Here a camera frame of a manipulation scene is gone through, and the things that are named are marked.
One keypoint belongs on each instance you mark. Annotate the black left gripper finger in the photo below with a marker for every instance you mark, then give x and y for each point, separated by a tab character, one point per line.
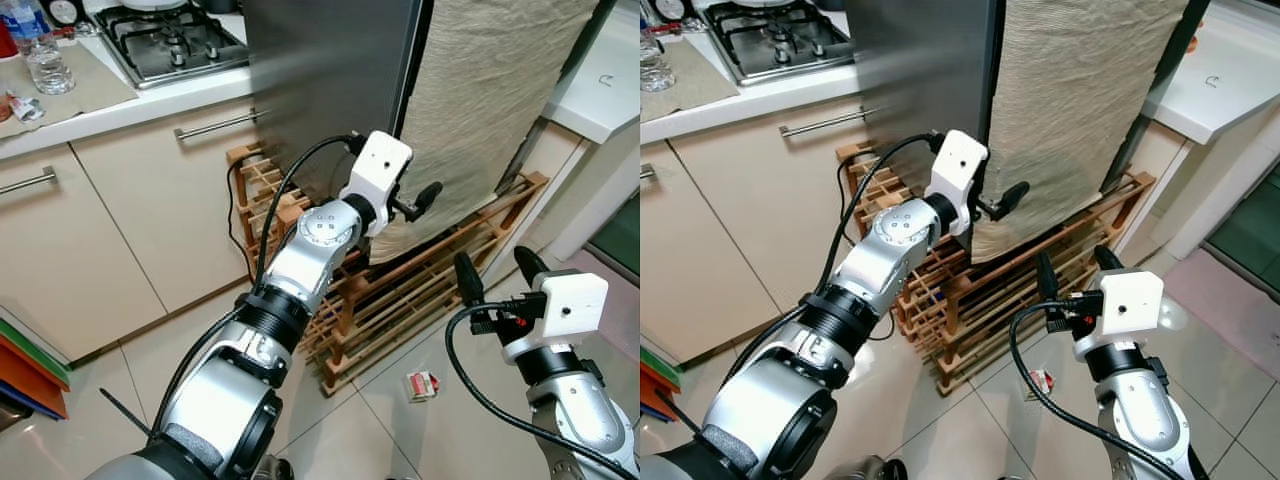
1014	196
430	195

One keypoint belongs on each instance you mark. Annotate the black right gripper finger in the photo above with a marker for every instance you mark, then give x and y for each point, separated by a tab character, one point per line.
468	278
1107	260
1046	278
530	267

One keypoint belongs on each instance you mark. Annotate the beige cloth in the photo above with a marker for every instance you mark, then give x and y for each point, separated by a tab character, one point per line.
480	100
1070	100

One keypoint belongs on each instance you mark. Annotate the clear water bottle blue label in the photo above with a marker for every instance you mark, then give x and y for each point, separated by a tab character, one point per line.
655	65
48	65

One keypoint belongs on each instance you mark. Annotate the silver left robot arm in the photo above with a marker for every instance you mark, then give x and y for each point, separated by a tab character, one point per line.
880	260
300	260

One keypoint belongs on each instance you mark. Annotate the grey steel fridge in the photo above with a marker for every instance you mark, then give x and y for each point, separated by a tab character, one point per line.
320	80
920	70

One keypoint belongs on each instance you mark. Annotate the wooden slatted rack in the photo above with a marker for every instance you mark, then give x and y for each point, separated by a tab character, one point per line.
1000	300
400	300

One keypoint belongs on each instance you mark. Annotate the red white small carton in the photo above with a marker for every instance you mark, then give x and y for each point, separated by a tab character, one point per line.
422	386
1040	383

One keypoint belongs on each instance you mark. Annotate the pink floor mat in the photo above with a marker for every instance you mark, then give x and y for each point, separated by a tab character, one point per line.
1220	300
615	310

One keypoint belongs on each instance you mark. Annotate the green flat board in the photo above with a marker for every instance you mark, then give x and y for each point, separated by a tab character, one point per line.
660	365
40	353

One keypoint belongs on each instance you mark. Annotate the orange flat board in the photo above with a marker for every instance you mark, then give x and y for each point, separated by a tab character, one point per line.
30	375
655	383

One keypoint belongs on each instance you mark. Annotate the beige place mat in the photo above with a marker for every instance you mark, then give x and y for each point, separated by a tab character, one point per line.
700	80
95	85

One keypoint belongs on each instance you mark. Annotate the robot left leg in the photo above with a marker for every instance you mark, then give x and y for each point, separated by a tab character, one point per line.
272	470
868	470

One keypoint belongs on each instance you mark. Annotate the steel gas stove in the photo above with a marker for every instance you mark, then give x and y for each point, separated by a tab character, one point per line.
780	40
170	45

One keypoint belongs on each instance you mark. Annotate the round white-faced dial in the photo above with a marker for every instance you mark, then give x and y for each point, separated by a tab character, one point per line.
668	10
65	10

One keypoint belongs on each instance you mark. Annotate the red white small packet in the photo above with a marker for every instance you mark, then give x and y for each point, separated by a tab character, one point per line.
25	106

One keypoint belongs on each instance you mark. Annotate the blue flat board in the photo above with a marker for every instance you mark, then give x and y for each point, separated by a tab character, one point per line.
15	401

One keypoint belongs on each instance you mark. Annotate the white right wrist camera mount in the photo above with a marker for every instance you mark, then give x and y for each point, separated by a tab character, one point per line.
575	305
1130	300

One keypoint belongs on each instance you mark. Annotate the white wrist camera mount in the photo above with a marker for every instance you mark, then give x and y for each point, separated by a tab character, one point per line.
380	160
575	305
958	160
1130	300

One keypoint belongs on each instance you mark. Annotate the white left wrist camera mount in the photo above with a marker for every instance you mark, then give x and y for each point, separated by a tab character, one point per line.
380	160
958	160

